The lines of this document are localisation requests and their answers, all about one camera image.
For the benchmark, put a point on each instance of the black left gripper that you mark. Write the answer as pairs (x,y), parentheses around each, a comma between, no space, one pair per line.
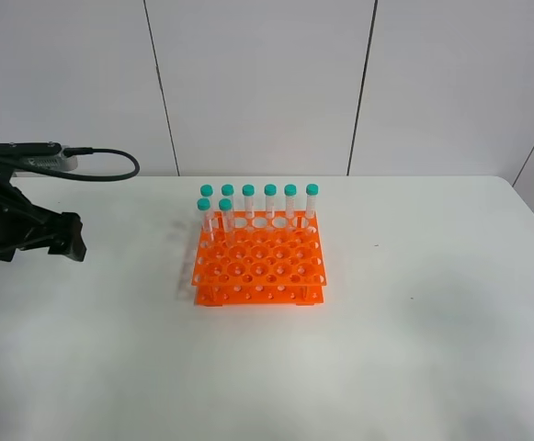
(24,226)

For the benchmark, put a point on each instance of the teal capped clear test tube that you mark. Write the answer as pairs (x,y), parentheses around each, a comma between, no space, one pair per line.
(228,219)

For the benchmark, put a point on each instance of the racked tube front left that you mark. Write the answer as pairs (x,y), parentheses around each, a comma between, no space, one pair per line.
(207,216)

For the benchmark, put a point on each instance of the racked tube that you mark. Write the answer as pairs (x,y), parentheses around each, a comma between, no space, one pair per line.
(227,191)
(249,206)
(290,191)
(312,191)
(207,216)
(206,191)
(270,191)

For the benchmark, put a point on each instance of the racked tube back left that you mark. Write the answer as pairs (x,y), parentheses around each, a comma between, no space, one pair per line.
(206,191)

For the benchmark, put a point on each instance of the orange test tube rack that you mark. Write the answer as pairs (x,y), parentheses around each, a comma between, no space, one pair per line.
(260,261)

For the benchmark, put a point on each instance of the racked tube far right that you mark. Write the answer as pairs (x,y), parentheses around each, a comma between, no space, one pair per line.
(312,191)

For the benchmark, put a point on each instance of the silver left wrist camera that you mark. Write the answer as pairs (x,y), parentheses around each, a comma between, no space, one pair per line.
(53,161)

